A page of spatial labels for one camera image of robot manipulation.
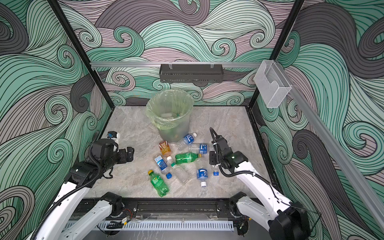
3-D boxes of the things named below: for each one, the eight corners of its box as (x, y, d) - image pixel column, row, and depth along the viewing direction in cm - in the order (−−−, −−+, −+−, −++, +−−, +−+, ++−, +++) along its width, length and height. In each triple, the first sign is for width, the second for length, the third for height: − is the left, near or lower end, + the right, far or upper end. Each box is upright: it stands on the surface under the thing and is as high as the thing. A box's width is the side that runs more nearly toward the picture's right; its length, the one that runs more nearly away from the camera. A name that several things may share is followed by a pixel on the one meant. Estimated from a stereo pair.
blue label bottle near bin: (180, 152, 96) (180, 148, 91) (175, 147, 99) (175, 142, 94) (198, 140, 102) (198, 135, 98) (193, 135, 105) (193, 130, 100)
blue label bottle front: (197, 188, 82) (198, 184, 77) (197, 172, 88) (197, 168, 83) (207, 188, 82) (208, 184, 77) (206, 172, 88) (207, 168, 83)
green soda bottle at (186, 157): (175, 164, 90) (174, 160, 86) (176, 156, 94) (175, 152, 90) (201, 164, 90) (202, 160, 86) (201, 156, 94) (201, 152, 90)
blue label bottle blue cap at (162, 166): (166, 181, 84) (165, 178, 80) (154, 160, 92) (153, 157, 88) (173, 176, 85) (172, 173, 82) (160, 156, 93) (159, 153, 90)
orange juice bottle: (164, 158, 93) (163, 154, 89) (159, 147, 98) (157, 143, 94) (172, 153, 95) (172, 149, 91) (166, 143, 100) (166, 139, 96)
